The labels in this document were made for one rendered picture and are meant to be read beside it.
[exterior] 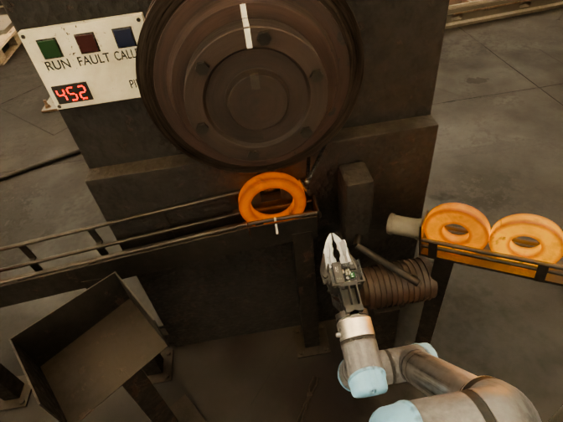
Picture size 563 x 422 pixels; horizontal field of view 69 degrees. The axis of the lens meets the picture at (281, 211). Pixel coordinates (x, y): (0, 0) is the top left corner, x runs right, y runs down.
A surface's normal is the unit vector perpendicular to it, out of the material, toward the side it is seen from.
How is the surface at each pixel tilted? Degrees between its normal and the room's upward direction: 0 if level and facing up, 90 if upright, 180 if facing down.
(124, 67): 90
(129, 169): 0
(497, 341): 0
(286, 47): 90
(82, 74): 90
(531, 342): 0
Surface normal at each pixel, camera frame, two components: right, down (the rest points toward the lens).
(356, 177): -0.10, -0.73
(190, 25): -0.52, -0.15
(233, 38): 0.13, 0.67
